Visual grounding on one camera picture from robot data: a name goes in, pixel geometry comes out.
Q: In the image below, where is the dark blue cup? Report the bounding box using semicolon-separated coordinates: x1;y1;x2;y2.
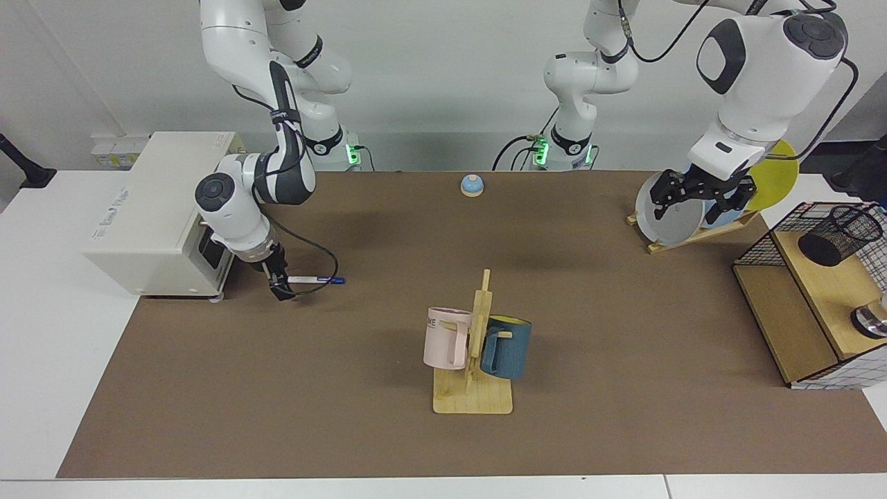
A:
480;315;533;380

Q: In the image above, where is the brown table cloth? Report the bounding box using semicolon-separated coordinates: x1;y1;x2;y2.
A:
55;170;887;479

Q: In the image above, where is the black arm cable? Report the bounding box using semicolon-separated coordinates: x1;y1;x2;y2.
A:
232;83;340;299
615;0;861;150

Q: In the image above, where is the pink cup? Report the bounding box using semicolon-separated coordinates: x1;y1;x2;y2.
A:
423;307;473;371

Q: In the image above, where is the black mesh pen holder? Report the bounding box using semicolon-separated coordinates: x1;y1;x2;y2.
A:
798;205;885;268

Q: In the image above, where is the black object at table edge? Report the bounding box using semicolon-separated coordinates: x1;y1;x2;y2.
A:
829;135;887;209

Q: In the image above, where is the yellow plate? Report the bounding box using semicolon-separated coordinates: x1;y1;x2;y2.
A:
745;141;800;212

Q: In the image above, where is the pale toaster oven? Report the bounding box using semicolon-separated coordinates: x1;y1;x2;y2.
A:
82;132;247;300

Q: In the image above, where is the wire basket with wooden floor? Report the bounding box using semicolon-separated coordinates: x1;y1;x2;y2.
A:
732;201;887;390

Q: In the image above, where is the black clamp stand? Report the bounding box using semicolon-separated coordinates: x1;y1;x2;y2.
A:
0;133;58;190

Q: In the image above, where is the wooden cup stand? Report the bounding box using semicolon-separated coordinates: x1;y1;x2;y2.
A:
433;269;514;415

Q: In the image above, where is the grey plate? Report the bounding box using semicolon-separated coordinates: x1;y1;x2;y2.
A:
635;171;706;246

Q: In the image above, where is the white socket box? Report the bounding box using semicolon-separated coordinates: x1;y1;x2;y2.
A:
90;135;150;170

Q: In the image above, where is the black base cable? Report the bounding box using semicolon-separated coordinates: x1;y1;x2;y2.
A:
492;107;559;172

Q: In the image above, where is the wooden plate rack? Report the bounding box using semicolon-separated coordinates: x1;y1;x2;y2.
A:
627;208;761;255

